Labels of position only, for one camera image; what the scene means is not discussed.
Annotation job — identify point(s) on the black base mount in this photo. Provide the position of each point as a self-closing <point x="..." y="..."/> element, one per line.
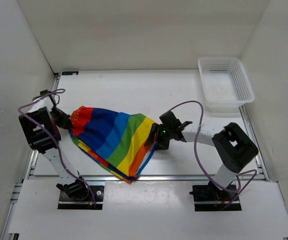
<point x="83" y="201"/>
<point x="208" y="198"/>

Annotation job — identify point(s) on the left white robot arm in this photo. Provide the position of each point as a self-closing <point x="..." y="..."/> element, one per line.
<point x="40" y="121"/>

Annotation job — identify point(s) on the rainbow striped shorts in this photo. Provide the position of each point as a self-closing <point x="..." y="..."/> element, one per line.
<point x="114" y="140"/>

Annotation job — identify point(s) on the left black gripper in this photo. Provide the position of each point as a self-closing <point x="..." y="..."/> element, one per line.
<point x="65" y="120"/>

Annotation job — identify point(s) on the white plastic basket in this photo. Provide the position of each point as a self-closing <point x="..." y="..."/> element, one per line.
<point x="225" y="83"/>

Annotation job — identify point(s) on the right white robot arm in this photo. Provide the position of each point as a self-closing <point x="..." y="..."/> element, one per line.
<point x="235" y="149"/>

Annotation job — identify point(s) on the small dark label sticker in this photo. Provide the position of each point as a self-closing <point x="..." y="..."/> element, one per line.
<point x="70" y="73"/>

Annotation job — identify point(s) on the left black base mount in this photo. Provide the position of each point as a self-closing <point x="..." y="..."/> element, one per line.
<point x="83" y="201"/>

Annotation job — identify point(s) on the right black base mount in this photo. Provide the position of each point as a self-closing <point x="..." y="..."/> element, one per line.
<point x="208" y="198"/>

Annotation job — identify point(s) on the aluminium table rail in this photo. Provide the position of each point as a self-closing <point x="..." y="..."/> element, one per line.
<point x="141" y="178"/>

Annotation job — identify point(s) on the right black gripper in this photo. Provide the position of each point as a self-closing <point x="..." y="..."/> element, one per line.
<point x="162" y="145"/>

